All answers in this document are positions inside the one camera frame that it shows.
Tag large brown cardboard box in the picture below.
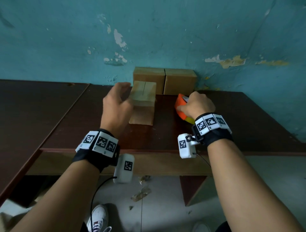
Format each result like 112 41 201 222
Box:
133 67 166 96

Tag crumpled clear plastic scrap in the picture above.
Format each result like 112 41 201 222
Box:
131 176 152 202

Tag person's right forearm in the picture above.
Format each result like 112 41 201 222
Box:
207 138 305 232

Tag person's left hand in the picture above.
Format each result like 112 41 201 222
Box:
100 82 134 139

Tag white left shoe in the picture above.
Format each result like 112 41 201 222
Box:
86 204 112 232

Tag small brown cardboard box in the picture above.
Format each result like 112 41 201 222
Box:
163 68 198 96

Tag black right camera cable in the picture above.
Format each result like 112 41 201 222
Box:
195 153 212 168

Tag dark brown wooden desk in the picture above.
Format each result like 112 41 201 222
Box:
0 79 90 204

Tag black left wrist strap with markers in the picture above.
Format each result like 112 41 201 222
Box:
72 129 121 173

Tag black wrist strap with markers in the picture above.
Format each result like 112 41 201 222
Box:
72 129 121 173
192 112 234 148

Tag black trousers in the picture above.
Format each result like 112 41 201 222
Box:
80 221 230 232

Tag orange tape dispenser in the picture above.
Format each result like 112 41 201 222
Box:
174 93 189 121

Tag black right wrist strap with markers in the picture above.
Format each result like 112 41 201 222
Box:
192 112 234 148

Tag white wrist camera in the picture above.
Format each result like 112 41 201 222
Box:
113 154 135 185
177 133 200 159

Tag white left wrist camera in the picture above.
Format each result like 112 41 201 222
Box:
113 154 135 185

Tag black left camera cable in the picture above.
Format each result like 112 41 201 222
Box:
90 176 118 232

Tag dark brown wooden table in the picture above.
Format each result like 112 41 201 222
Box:
25 84 306 207

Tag cardboard box with dark edge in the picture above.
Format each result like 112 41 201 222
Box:
129 81 157 126

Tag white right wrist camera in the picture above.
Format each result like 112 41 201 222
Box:
177 133 200 159

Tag person's right hand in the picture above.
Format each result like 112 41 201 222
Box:
176 91 216 120

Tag black camera cable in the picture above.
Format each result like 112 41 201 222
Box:
195 153 212 168
90 176 118 232

